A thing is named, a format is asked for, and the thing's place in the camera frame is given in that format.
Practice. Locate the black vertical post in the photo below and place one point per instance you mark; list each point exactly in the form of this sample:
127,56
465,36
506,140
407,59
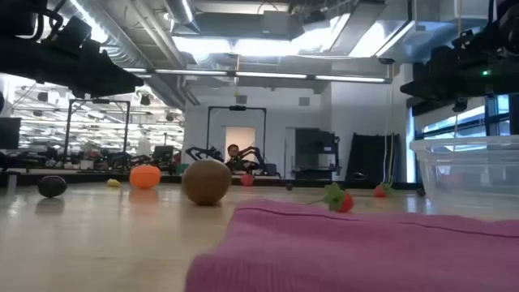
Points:
514,113

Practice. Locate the small yellow toy produce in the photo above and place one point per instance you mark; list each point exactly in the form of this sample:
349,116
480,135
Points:
113,183

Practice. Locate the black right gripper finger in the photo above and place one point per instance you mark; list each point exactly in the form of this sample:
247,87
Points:
419,87
430,105

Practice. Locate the black hanging spotlight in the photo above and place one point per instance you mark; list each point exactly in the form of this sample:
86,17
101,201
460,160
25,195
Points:
144,99

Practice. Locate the black standing panel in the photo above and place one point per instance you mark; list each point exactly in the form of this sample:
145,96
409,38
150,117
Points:
371,158

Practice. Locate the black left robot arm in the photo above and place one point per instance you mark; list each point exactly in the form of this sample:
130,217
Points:
16,16

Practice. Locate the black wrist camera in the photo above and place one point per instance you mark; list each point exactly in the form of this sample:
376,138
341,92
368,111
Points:
462,38
75,30

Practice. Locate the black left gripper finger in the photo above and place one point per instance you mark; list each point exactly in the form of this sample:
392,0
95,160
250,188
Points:
113,79
87,94

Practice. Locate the person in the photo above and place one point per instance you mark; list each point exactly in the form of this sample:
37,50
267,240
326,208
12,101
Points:
234,156

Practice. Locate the black aluminium table frame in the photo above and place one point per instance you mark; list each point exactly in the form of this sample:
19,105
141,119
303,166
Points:
89,178

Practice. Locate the small black toy berry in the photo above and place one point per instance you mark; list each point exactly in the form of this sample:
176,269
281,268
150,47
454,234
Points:
421,191
289,186

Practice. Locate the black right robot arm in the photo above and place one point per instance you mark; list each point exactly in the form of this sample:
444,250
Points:
507,24

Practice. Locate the orange toy tangerine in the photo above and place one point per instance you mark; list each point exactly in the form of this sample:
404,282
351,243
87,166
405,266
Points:
145,177

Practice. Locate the black equipment cabinet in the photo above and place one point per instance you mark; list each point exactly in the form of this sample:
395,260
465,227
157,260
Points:
316,152

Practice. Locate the green background box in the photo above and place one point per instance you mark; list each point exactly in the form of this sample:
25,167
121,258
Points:
181,168

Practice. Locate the dark oval toy fruit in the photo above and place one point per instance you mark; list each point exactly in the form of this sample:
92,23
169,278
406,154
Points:
52,186

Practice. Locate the brown toy kiwi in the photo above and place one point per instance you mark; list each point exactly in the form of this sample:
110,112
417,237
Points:
207,182

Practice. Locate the long ceiling light fixture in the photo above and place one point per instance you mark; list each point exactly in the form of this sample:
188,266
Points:
267,75

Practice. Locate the dark background monitor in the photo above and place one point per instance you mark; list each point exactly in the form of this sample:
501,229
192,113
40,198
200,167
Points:
9,133

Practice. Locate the red toy strawberry green leaves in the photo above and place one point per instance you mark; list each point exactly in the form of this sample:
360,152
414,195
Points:
247,179
340,200
381,190

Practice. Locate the clear plastic tupperware container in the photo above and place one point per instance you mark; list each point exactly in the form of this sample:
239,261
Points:
466,174

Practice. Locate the black gantry frame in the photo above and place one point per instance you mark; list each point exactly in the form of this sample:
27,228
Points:
237,108
97,101

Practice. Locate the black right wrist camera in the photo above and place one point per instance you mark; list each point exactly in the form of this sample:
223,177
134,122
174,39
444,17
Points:
462,38

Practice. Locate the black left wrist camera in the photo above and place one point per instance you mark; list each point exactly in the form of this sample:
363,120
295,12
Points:
75,30

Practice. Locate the purple-pink knitted cloth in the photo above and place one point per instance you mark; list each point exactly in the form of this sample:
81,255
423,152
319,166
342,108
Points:
344,251

